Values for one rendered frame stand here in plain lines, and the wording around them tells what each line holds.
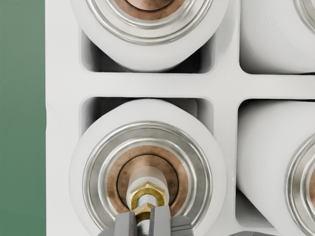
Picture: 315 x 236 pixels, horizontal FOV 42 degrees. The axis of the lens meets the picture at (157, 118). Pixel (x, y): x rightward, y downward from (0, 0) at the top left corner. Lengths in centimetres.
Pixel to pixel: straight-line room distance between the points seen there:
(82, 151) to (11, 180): 29
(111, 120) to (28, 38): 29
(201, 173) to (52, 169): 13
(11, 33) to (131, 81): 24
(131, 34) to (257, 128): 12
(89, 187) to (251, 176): 11
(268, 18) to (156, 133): 10
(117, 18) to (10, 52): 29
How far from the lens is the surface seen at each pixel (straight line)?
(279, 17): 26
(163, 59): 24
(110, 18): 24
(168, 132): 24
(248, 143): 31
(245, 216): 36
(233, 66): 32
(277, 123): 28
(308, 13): 26
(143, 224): 16
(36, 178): 52
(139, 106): 24
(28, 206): 53
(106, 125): 24
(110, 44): 24
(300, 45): 26
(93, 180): 24
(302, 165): 26
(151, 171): 23
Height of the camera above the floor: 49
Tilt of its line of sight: 86 degrees down
